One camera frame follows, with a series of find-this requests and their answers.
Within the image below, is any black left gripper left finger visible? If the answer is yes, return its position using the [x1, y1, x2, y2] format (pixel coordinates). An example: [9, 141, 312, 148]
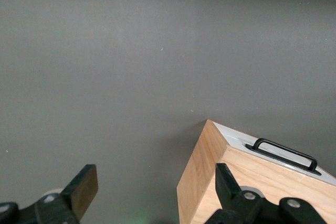
[0, 164, 99, 224]

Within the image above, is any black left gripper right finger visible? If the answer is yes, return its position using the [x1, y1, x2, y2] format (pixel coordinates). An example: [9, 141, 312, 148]
[204, 163, 327, 224]

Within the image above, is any wooden drawer with white front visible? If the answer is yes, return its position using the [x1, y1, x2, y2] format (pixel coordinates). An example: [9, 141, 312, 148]
[213, 122, 336, 186]

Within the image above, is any black metal drawer handle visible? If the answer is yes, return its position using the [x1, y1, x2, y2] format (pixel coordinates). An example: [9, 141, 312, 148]
[245, 137, 322, 177]

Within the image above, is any light wooden drawer cabinet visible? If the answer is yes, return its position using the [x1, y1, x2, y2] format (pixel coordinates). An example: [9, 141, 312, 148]
[176, 119, 336, 224]

